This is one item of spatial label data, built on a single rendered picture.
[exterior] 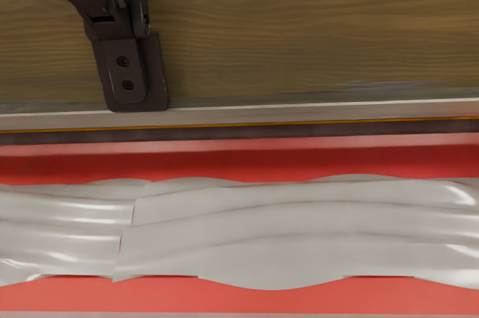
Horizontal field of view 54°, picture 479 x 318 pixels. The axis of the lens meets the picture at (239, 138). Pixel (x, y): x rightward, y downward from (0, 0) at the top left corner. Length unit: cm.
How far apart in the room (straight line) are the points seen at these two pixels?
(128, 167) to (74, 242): 7
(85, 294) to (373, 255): 12
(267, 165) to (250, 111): 4
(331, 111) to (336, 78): 2
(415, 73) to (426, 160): 5
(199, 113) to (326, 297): 11
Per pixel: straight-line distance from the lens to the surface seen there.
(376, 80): 25
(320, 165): 26
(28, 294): 22
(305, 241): 20
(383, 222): 22
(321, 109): 24
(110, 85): 24
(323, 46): 24
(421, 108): 25
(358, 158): 27
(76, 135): 30
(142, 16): 22
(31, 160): 31
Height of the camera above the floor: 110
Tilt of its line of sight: 31 degrees down
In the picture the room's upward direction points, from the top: 5 degrees counter-clockwise
